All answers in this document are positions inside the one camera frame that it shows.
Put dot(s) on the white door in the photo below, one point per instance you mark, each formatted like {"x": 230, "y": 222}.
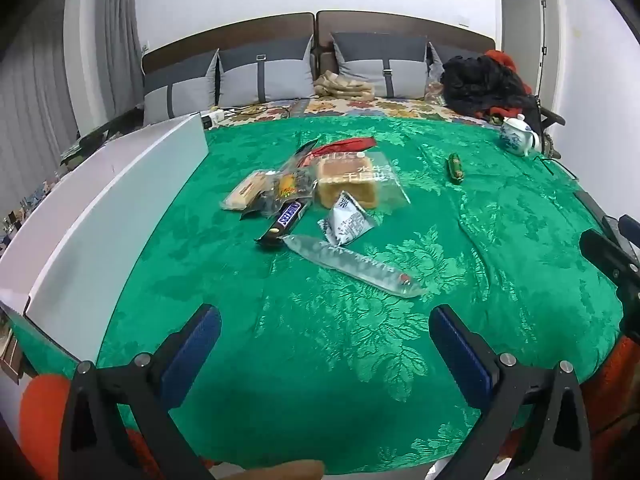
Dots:
{"x": 522, "y": 35}

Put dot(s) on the orange cloth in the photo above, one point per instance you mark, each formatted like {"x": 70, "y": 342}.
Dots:
{"x": 42, "y": 425}

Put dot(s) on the folded beige cloth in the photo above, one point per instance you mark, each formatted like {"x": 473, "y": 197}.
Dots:
{"x": 345, "y": 87}

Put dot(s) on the clear cake packet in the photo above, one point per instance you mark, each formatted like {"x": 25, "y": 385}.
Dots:
{"x": 350, "y": 180}

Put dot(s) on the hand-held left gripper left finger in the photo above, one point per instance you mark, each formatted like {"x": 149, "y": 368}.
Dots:
{"x": 195, "y": 347}

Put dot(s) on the red garment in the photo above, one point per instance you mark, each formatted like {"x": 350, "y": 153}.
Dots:
{"x": 505, "y": 60}

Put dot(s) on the white flat board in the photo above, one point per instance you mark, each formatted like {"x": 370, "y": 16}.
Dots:
{"x": 100, "y": 220}

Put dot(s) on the grey pillows row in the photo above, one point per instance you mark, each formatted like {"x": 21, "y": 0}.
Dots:
{"x": 240, "y": 42}

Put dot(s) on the grey curtain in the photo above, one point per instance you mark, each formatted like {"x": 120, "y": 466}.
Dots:
{"x": 45, "y": 100}

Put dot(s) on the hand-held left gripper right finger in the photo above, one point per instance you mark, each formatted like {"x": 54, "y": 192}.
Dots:
{"x": 457, "y": 352}

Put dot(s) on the green sausage snack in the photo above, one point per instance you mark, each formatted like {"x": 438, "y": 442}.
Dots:
{"x": 455, "y": 166}

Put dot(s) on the black flat device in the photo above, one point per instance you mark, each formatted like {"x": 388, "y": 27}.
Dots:
{"x": 590, "y": 207}

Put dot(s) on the grey triangular snack packet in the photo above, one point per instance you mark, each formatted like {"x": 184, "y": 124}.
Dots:
{"x": 345, "y": 222}

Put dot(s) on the dark chocolate bar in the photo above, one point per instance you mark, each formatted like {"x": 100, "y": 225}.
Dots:
{"x": 287, "y": 217}

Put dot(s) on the green brocade blanket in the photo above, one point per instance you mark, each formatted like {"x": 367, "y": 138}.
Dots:
{"x": 320, "y": 350}

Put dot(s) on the white power strip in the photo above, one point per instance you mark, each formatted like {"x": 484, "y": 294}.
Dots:
{"x": 212, "y": 117}

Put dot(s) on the eyeglasses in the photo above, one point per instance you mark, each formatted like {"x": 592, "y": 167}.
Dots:
{"x": 547, "y": 164}

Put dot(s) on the beige biscuit packet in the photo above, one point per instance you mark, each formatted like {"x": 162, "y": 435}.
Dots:
{"x": 245, "y": 190}

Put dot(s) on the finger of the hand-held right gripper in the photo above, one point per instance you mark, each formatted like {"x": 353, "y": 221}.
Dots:
{"x": 622, "y": 230}
{"x": 607, "y": 255}

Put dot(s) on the black clothes pile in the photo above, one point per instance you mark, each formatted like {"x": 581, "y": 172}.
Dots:
{"x": 480, "y": 85}

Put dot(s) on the blue and white teapot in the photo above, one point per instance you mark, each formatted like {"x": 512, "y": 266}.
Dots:
{"x": 515, "y": 135}

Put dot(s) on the long clear snack packet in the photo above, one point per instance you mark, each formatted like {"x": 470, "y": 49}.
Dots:
{"x": 350, "y": 262}

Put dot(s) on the red snack packet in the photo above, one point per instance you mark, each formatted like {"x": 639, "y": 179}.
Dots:
{"x": 350, "y": 144}

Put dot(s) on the clear orange-print snack packet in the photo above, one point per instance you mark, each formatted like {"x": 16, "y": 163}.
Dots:
{"x": 286, "y": 189}

